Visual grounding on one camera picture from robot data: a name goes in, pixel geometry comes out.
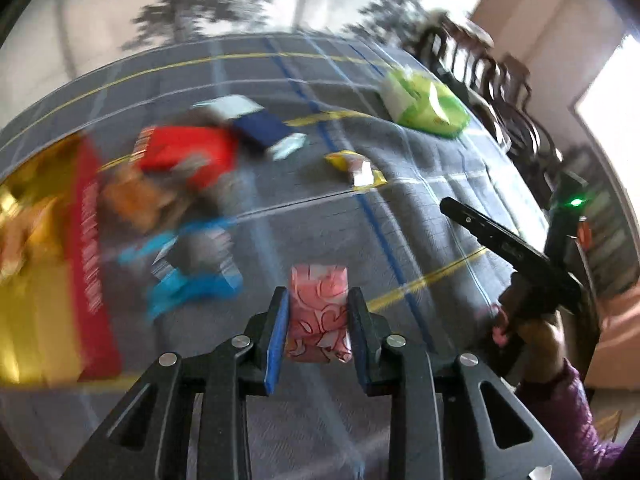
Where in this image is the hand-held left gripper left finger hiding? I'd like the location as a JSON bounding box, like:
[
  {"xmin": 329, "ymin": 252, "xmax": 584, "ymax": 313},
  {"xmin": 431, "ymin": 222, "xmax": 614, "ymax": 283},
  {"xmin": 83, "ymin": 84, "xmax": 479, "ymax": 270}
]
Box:
[{"xmin": 60, "ymin": 286, "xmax": 292, "ymax": 480}]

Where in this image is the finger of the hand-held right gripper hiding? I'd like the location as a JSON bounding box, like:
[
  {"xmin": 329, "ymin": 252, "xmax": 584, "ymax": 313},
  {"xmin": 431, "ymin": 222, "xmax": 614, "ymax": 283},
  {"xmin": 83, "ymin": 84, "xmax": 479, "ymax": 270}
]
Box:
[{"xmin": 440, "ymin": 196, "xmax": 551, "ymax": 273}]

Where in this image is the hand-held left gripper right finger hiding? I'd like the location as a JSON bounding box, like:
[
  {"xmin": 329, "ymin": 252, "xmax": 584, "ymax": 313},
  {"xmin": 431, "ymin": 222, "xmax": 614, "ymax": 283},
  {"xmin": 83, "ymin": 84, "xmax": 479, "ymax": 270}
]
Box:
[{"xmin": 347, "ymin": 286, "xmax": 583, "ymax": 480}]

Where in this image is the pink patterned snack packet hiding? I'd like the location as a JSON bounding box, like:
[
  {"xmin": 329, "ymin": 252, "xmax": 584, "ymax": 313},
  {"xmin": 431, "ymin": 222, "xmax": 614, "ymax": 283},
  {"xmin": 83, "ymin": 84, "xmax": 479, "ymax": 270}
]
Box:
[{"xmin": 284, "ymin": 262, "xmax": 355, "ymax": 365}]

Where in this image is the blue-ended clear snack packet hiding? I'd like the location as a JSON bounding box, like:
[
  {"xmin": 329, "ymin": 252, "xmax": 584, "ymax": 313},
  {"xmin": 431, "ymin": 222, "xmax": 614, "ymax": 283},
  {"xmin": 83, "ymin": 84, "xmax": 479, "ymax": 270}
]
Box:
[{"xmin": 117, "ymin": 216, "xmax": 243, "ymax": 322}]

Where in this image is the yellow snack packet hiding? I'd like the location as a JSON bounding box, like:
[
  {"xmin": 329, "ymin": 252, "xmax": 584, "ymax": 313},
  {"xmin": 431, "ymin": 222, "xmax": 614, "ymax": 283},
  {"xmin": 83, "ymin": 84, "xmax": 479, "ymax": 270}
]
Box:
[{"xmin": 324, "ymin": 151, "xmax": 388, "ymax": 191}]

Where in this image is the orange snack packet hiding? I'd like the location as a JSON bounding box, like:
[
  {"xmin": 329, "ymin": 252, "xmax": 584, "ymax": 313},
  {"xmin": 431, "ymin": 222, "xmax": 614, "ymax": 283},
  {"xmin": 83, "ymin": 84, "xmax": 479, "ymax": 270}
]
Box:
[{"xmin": 100, "ymin": 167, "xmax": 176, "ymax": 233}]

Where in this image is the navy blue snack packet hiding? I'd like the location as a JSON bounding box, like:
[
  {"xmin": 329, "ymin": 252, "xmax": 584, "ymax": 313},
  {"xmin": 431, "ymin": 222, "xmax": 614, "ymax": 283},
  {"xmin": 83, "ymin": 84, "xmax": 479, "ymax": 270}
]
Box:
[{"xmin": 192, "ymin": 95, "xmax": 307, "ymax": 161}]

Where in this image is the person's right forearm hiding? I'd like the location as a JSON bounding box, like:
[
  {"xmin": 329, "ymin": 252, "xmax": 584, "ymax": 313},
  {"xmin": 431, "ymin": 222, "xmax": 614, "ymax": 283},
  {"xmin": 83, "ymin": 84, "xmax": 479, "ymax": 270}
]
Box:
[{"xmin": 515, "ymin": 357, "xmax": 628, "ymax": 480}]

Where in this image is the person's right hand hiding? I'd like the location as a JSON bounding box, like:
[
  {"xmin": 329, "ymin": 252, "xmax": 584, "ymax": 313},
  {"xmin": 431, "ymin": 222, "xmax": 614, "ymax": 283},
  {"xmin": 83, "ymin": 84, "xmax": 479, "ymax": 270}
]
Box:
[{"xmin": 492, "ymin": 307, "xmax": 569, "ymax": 387}]

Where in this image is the dark shelf unit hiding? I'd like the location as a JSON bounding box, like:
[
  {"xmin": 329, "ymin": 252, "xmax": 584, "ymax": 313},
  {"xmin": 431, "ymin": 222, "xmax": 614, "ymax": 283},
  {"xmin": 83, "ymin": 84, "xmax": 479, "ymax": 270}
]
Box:
[{"xmin": 575, "ymin": 147, "xmax": 633, "ymax": 293}]

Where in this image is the grey plaid tablecloth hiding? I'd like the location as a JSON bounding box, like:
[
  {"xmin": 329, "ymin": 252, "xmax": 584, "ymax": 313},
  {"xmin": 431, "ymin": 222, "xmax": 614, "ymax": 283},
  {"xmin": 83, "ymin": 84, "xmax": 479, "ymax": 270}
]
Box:
[{"xmin": 0, "ymin": 32, "xmax": 556, "ymax": 480}]

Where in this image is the dark wooden dining chair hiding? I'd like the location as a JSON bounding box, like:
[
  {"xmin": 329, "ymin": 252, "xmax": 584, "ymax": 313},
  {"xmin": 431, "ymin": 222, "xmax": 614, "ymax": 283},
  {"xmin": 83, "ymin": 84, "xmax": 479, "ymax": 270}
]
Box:
[
  {"xmin": 492, "ymin": 100, "xmax": 563, "ymax": 198},
  {"xmin": 450, "ymin": 52, "xmax": 531, "ymax": 133},
  {"xmin": 407, "ymin": 10, "xmax": 493, "ymax": 86}
]

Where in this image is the tan box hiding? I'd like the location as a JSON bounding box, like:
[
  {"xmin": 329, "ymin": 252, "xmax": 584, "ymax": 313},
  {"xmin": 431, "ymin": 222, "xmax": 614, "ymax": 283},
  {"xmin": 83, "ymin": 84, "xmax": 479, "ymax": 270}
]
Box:
[{"xmin": 582, "ymin": 285, "xmax": 640, "ymax": 403}]

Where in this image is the green tissue pack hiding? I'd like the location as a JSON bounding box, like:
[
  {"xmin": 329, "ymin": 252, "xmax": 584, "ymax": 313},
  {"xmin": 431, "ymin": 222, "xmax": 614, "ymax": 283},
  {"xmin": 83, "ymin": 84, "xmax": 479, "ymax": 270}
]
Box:
[{"xmin": 380, "ymin": 67, "xmax": 471, "ymax": 140}]

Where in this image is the red snack packet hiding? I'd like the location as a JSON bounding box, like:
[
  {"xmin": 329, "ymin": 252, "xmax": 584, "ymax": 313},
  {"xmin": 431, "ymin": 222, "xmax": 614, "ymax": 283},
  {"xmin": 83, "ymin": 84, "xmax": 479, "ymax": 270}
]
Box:
[{"xmin": 132, "ymin": 125, "xmax": 238, "ymax": 191}]

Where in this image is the painted folding screen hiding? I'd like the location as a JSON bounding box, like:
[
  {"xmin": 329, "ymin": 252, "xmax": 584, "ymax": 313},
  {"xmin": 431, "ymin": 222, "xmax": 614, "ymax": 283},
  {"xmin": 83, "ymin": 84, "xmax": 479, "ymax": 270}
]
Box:
[{"xmin": 0, "ymin": 0, "xmax": 476, "ymax": 111}]

